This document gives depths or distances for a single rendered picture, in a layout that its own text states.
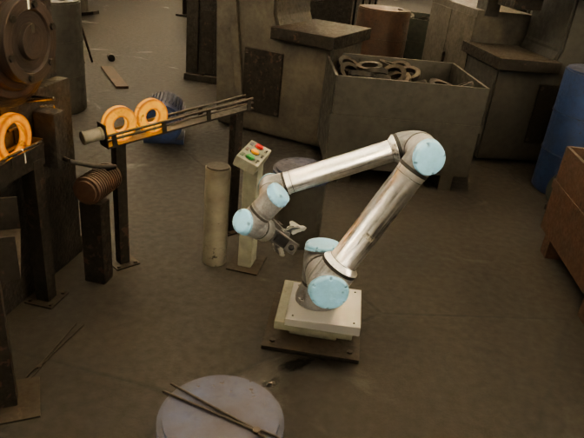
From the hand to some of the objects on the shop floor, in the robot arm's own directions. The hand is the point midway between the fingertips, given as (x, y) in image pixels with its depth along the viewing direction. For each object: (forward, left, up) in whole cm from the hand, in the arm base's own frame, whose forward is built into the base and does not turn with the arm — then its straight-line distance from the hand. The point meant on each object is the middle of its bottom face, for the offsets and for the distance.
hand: (295, 242), depth 235 cm
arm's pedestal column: (-10, -2, -40) cm, 42 cm away
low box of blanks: (-166, -83, -42) cm, 190 cm away
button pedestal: (+31, -44, -37) cm, 65 cm away
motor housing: (+92, -11, -36) cm, 100 cm away
